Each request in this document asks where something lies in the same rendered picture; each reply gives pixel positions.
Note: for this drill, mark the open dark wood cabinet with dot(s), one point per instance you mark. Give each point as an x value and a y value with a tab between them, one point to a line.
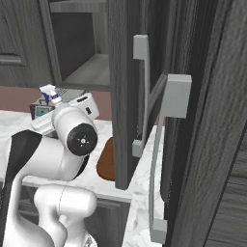
80	41

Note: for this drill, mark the dark wood cabinet door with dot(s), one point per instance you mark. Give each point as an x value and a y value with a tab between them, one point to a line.
218	128
19	38
123	96

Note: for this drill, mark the blue and white spray bottle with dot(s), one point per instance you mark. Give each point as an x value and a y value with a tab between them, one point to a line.
49	93

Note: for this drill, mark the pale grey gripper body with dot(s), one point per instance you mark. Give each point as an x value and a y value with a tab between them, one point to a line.
71	94

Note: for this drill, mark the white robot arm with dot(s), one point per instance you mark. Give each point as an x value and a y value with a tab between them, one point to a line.
41	154

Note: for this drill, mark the grey appliance with teal screen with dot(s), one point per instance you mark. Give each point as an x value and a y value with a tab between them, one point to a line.
41	111

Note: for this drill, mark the brown wooden cutting board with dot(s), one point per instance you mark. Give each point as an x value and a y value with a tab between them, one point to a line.
106	162

